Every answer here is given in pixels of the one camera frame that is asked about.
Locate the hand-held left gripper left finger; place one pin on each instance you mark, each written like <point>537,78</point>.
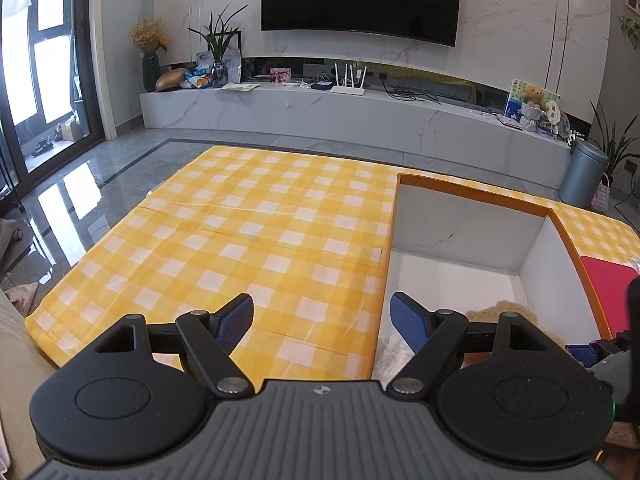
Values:
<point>235,322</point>

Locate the white router with antennas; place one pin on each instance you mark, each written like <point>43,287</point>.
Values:
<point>349,89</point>

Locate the white round fan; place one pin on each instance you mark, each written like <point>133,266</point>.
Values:
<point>553,112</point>

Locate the red flat cloth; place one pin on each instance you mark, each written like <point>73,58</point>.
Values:
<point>607,290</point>

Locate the blue snack packet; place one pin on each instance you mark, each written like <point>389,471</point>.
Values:
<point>197,80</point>

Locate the brown fuzzy plush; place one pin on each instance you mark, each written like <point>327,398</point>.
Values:
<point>492,311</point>

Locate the white knitted sock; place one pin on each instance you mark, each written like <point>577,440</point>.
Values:
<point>390,360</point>

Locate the yellow checked tablecloth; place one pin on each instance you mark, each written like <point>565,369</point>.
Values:
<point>240,220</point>

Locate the black set-top box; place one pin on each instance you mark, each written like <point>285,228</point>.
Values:
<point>320,86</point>

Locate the hanging green vine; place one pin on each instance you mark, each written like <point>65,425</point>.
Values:
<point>631,30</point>

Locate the papers on cabinet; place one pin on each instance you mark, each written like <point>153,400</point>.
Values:
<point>237,86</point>

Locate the pink photo card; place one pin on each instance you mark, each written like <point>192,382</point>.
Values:
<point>280,75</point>

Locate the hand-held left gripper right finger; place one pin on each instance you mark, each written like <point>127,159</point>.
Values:
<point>407,322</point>

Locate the brown teddy bear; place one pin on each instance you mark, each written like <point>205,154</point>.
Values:
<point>533,105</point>

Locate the beige sofa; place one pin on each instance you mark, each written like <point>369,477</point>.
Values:
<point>20,385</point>

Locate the white marble television cabinet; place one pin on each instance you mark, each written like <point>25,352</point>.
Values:
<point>350,115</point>

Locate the white cardboard box orange rim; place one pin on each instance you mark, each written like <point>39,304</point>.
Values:
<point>465,225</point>

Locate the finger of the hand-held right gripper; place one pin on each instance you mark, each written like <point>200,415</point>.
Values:
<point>582,353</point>

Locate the white plastic packet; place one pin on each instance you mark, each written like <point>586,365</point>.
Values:
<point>232,65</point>

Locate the pink gift bag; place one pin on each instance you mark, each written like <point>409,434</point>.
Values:
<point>601,195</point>

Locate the wall socket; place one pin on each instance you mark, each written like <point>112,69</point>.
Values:
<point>628,166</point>

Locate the blue-grey trash can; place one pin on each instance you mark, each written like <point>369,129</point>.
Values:
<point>582,175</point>

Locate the dark vase with dried flowers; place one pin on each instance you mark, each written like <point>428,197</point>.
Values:
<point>151,70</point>

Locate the tall leafy potted plant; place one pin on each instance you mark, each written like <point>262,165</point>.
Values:
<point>612,135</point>

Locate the green plant in glass vase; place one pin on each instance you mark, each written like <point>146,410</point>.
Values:
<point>219,45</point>

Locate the sliding glass door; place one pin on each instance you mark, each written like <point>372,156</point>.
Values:
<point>50,80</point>

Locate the golden brown ornament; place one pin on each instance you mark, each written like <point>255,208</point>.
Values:
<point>172,80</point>

